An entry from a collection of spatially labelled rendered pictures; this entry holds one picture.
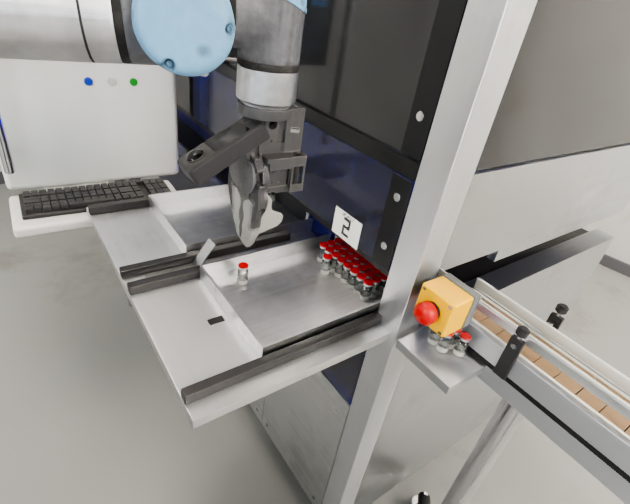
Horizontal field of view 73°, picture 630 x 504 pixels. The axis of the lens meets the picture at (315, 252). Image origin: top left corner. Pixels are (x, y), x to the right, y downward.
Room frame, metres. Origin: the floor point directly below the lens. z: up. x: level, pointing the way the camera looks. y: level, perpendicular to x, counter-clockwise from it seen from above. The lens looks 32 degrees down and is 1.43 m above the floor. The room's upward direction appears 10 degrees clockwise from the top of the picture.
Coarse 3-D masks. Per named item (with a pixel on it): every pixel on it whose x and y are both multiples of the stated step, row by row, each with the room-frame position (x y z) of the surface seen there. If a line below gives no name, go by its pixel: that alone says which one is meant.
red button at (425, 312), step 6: (420, 306) 0.56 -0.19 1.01; (426, 306) 0.56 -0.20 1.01; (432, 306) 0.56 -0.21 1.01; (414, 312) 0.57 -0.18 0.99; (420, 312) 0.56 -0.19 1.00; (426, 312) 0.55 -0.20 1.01; (432, 312) 0.55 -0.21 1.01; (420, 318) 0.55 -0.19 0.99; (426, 318) 0.55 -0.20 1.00; (432, 318) 0.54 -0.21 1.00; (426, 324) 0.54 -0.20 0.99
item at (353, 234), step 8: (336, 208) 0.80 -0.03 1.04; (336, 216) 0.79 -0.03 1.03; (344, 216) 0.78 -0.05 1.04; (336, 224) 0.79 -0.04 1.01; (344, 224) 0.77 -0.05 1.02; (352, 224) 0.75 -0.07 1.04; (360, 224) 0.74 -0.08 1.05; (336, 232) 0.79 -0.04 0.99; (344, 232) 0.77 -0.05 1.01; (352, 232) 0.75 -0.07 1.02; (360, 232) 0.73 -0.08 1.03; (344, 240) 0.76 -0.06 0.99; (352, 240) 0.75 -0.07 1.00
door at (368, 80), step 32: (320, 0) 0.93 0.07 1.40; (352, 0) 0.86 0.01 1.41; (384, 0) 0.80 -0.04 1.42; (416, 0) 0.75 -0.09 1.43; (320, 32) 0.92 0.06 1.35; (352, 32) 0.85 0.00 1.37; (384, 32) 0.79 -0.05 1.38; (416, 32) 0.73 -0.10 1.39; (320, 64) 0.91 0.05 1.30; (352, 64) 0.84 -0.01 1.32; (384, 64) 0.77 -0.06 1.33; (416, 64) 0.72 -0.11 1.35; (320, 96) 0.90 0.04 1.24; (352, 96) 0.82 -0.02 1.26; (384, 96) 0.76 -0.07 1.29; (384, 128) 0.75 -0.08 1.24
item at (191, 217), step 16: (176, 192) 1.00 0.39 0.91; (192, 192) 1.03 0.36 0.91; (208, 192) 1.06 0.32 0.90; (224, 192) 1.09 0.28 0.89; (160, 208) 0.96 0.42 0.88; (176, 208) 0.97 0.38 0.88; (192, 208) 0.99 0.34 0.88; (208, 208) 1.00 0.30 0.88; (224, 208) 1.01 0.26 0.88; (272, 208) 1.06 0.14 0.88; (176, 224) 0.89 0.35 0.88; (192, 224) 0.90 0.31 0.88; (208, 224) 0.92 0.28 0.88; (224, 224) 0.93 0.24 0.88; (288, 224) 0.93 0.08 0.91; (304, 224) 0.96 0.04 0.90; (176, 240) 0.81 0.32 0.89; (192, 240) 0.83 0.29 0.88; (224, 240) 0.82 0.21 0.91
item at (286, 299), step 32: (256, 256) 0.78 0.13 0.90; (288, 256) 0.83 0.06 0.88; (224, 288) 0.68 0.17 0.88; (256, 288) 0.69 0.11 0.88; (288, 288) 0.71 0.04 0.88; (320, 288) 0.73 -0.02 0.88; (256, 320) 0.60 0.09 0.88; (288, 320) 0.61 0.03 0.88; (320, 320) 0.63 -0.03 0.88; (352, 320) 0.63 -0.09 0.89; (256, 352) 0.51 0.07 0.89
